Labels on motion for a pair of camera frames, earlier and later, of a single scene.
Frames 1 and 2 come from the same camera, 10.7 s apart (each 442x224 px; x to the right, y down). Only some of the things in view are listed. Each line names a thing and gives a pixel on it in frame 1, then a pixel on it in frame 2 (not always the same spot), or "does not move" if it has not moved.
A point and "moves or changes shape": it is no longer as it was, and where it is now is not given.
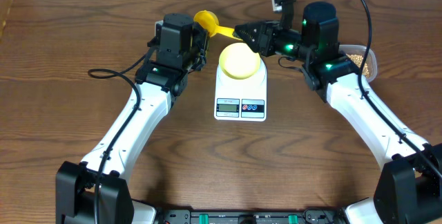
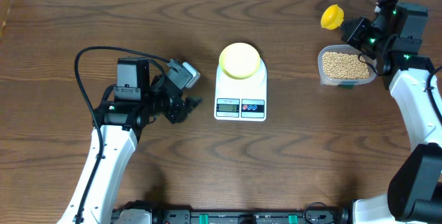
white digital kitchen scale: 244,99 does not move
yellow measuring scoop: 211,23 moves or changes shape
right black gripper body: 286,43 to 366,39
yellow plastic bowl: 237,61 does not move
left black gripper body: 201,44 to 180,108
